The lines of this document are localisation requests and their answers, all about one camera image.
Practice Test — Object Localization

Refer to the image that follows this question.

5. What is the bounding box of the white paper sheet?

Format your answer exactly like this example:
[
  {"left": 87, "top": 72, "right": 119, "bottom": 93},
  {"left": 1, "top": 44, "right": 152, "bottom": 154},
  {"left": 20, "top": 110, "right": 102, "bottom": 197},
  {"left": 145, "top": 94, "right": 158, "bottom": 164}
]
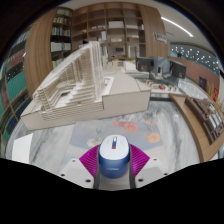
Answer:
[{"left": 11, "top": 132, "right": 35, "bottom": 165}]

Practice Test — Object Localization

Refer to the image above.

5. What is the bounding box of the blue and white computer mouse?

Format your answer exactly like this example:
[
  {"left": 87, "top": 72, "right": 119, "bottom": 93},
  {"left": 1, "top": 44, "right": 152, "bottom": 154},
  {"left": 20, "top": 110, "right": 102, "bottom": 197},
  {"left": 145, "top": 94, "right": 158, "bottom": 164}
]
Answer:
[{"left": 97, "top": 134, "right": 132, "bottom": 180}]

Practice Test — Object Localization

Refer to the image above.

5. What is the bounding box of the long ceiling light strip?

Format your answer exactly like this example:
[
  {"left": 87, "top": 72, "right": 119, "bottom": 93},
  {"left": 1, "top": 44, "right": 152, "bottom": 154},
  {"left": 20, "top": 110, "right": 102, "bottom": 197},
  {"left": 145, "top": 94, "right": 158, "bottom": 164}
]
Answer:
[{"left": 160, "top": 16, "right": 195, "bottom": 39}]

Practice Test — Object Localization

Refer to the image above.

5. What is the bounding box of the dark bookshelf with books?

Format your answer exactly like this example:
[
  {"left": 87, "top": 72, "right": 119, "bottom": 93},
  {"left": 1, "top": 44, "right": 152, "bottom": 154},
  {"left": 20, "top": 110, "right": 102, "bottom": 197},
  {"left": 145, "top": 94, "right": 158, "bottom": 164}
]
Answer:
[{"left": 49, "top": 7, "right": 74, "bottom": 69}]

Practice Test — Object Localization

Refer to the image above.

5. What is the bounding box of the group of small ceiling lights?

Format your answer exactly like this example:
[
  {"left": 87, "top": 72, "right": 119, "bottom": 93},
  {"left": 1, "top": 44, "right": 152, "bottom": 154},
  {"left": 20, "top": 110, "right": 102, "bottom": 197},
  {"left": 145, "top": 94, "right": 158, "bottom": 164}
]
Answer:
[{"left": 170, "top": 45, "right": 222, "bottom": 69}]

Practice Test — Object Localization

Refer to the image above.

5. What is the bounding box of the brown model on wooden board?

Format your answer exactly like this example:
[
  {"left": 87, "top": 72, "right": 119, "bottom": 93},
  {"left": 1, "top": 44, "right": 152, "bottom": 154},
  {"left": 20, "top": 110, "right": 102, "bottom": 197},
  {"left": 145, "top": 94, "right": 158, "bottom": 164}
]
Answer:
[{"left": 169, "top": 92, "right": 224, "bottom": 163}]

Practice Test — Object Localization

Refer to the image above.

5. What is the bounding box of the grey building model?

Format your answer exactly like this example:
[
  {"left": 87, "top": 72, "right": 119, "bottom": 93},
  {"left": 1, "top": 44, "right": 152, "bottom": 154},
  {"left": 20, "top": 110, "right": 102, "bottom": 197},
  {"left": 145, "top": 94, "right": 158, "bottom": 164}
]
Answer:
[{"left": 135, "top": 55, "right": 188, "bottom": 81}]

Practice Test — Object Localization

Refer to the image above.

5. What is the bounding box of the wooden shelf unit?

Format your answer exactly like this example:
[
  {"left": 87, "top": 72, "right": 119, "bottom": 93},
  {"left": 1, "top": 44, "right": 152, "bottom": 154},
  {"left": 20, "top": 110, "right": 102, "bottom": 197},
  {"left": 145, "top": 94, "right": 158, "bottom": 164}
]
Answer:
[{"left": 70, "top": 2, "right": 169, "bottom": 66}]

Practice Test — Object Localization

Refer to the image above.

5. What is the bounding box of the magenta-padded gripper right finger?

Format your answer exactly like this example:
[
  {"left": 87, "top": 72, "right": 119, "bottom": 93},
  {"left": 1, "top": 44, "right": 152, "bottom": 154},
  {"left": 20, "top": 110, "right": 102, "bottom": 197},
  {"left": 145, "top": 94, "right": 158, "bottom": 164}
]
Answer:
[{"left": 128, "top": 143, "right": 170, "bottom": 190}]

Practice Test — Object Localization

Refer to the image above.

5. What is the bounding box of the grey floral mouse pad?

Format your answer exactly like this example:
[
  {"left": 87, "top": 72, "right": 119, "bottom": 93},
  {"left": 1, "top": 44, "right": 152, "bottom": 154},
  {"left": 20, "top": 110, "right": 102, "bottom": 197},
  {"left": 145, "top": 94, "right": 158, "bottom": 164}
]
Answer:
[{"left": 65, "top": 117, "right": 165, "bottom": 158}]

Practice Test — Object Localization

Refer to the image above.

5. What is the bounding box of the white terraced architectural model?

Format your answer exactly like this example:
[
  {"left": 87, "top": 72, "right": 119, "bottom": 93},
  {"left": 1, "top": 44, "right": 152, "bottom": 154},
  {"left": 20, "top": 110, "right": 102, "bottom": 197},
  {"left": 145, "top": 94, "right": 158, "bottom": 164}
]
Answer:
[{"left": 20, "top": 40, "right": 152, "bottom": 132}]

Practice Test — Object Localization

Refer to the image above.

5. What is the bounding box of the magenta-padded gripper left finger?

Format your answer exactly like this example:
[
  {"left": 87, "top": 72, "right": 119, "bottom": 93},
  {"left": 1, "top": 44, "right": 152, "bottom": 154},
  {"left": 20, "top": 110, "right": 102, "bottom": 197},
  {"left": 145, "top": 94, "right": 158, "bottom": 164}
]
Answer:
[{"left": 57, "top": 144, "right": 102, "bottom": 190}]

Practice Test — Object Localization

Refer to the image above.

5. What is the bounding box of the flat white site model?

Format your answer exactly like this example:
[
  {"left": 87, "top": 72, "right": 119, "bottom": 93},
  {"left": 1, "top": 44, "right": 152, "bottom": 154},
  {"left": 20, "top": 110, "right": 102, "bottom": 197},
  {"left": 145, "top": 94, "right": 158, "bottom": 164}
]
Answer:
[{"left": 145, "top": 77, "right": 188, "bottom": 100}]

